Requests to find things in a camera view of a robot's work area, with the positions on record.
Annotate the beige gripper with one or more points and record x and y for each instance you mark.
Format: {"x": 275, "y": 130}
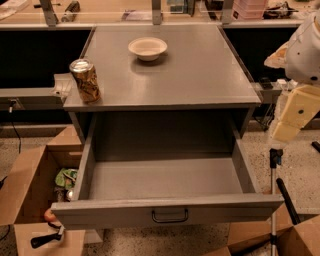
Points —
{"x": 304, "y": 60}

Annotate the grey top drawer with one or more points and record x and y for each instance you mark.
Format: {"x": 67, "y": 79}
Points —
{"x": 121, "y": 187}

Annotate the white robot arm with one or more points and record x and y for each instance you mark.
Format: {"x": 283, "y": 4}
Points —
{"x": 300, "y": 58}

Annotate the grey drawer cabinet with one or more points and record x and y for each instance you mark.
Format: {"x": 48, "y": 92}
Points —
{"x": 194, "y": 95}

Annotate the pink plastic container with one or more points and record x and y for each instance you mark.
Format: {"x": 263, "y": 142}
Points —
{"x": 248, "y": 9}

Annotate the cardboard box right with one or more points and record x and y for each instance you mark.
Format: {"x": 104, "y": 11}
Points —
{"x": 302, "y": 239}

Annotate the white paper bowl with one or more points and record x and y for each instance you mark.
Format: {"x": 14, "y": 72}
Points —
{"x": 147, "y": 48}

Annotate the crushed gold drink can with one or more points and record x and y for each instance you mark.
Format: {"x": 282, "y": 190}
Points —
{"x": 84, "y": 73}

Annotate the green snack bag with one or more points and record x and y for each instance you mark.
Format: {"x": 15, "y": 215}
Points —
{"x": 66, "y": 178}

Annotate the red apple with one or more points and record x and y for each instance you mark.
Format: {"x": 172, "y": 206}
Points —
{"x": 49, "y": 216}

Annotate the open cardboard box left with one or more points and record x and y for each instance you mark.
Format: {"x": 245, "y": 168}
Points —
{"x": 28, "y": 192}

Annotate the black handled metal spoon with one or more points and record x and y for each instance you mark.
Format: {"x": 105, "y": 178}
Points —
{"x": 37, "y": 242}

